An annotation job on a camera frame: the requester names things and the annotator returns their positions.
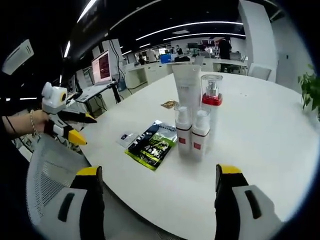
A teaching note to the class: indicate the large skincare bottle red collar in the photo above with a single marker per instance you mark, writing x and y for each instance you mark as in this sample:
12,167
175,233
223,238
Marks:
212,100

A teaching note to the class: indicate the green black skincare sachet packet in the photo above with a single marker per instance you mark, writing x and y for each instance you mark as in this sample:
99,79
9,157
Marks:
152,147

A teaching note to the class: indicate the white skincare tube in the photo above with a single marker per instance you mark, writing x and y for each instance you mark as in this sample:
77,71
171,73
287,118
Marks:
186,85

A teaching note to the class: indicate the gold foil skincare sachet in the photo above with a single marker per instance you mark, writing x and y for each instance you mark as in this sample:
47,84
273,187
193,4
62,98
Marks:
170,104

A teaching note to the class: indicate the blue storage box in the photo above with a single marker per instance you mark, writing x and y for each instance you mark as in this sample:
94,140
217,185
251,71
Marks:
166,58

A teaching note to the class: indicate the white mesh office chair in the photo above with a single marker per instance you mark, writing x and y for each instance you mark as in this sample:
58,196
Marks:
50,175

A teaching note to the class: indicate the small white skincare bottle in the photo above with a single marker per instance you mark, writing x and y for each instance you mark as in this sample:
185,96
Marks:
200,142
183,135

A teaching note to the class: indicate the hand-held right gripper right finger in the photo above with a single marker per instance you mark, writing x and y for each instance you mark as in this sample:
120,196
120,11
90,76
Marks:
230,205

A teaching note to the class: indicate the small white blue skincare sachet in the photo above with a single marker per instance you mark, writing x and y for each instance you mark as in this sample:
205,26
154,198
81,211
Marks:
127,139

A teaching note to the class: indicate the potted green plant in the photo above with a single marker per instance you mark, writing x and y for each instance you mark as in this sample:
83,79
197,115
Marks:
310,87

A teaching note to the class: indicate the open laptop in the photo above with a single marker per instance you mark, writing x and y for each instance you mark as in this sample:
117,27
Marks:
101,67

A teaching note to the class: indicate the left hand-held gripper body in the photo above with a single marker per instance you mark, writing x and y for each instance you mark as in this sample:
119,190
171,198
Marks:
52,100

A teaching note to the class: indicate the ceiling air conditioner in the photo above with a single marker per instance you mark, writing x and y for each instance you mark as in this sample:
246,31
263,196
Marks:
20,56

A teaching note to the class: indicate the person's black clothing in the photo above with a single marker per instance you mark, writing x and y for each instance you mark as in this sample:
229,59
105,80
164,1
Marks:
12,162

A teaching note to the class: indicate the white office desk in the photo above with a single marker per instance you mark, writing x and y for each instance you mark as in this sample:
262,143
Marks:
232,62

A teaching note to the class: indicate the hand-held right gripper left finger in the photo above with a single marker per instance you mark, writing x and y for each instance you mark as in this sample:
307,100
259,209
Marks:
92,205

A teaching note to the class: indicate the person's left hand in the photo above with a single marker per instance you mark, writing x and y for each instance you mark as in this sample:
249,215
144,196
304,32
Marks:
41,121

